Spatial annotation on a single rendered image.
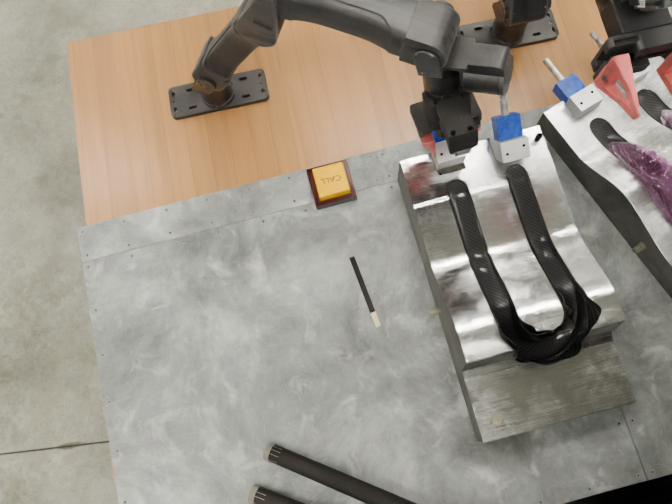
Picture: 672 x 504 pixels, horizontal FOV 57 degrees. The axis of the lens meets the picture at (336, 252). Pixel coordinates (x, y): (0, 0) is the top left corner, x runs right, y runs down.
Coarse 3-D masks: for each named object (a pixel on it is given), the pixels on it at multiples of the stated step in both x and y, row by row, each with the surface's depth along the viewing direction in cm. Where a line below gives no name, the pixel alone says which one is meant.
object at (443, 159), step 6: (432, 132) 106; (438, 138) 106; (444, 138) 106; (438, 144) 105; (444, 144) 105; (438, 150) 105; (444, 150) 105; (432, 156) 110; (438, 156) 105; (444, 156) 105; (450, 156) 105; (462, 156) 104; (438, 162) 105; (444, 162) 105; (450, 162) 106; (456, 162) 108; (462, 162) 109; (438, 168) 109
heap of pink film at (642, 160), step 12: (612, 144) 112; (624, 144) 110; (636, 144) 108; (624, 156) 109; (636, 156) 107; (648, 156) 107; (660, 156) 108; (636, 168) 107; (648, 168) 106; (660, 168) 105; (648, 180) 105; (660, 180) 103; (660, 192) 105; (660, 204) 105
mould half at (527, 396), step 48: (480, 144) 110; (432, 192) 109; (480, 192) 108; (432, 240) 107; (576, 240) 105; (432, 288) 111; (480, 288) 102; (528, 288) 100; (480, 336) 97; (480, 384) 103; (528, 384) 102; (576, 384) 102; (624, 384) 102; (480, 432) 101
